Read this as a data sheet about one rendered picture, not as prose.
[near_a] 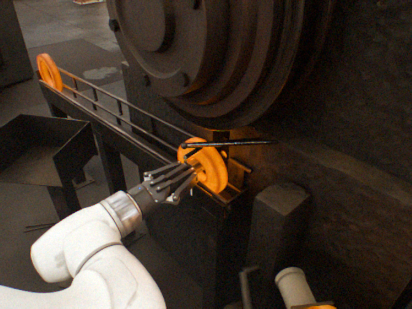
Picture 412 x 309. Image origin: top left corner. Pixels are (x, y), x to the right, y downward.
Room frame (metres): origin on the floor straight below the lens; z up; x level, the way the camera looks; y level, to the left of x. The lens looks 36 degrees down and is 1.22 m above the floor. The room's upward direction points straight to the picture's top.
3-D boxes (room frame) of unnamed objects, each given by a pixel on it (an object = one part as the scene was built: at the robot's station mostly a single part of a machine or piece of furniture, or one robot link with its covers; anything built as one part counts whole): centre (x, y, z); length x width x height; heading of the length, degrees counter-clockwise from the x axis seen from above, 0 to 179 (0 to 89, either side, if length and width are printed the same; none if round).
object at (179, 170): (0.57, 0.08, 0.74); 0.11 x 0.01 x 0.04; 134
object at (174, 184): (0.55, 0.07, 0.74); 0.11 x 0.01 x 0.04; 131
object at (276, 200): (0.46, -0.16, 0.68); 0.11 x 0.08 x 0.24; 132
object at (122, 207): (0.47, 0.18, 0.73); 0.09 x 0.06 x 0.09; 43
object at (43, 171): (0.82, 0.53, 0.36); 0.26 x 0.20 x 0.72; 77
